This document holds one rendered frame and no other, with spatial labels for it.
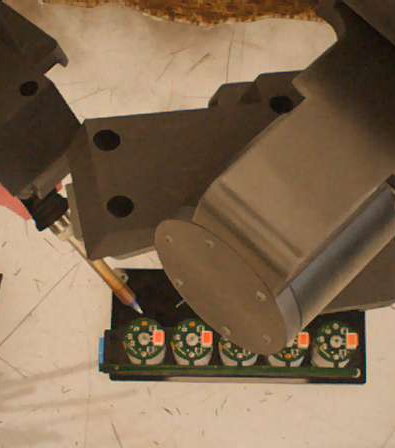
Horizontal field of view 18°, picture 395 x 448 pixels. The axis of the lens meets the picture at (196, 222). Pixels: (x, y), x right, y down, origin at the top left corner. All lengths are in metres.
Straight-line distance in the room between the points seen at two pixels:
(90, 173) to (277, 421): 0.38
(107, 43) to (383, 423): 0.31
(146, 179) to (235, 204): 0.08
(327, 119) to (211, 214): 0.05
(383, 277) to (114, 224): 0.14
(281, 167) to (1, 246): 0.46
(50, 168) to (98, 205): 0.11
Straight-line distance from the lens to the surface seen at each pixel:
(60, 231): 0.70
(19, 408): 0.80
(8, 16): 0.65
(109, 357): 0.79
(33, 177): 0.55
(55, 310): 0.81
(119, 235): 0.44
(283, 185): 0.38
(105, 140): 0.46
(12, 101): 0.53
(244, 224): 0.37
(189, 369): 0.73
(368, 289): 0.52
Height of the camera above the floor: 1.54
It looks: 75 degrees down
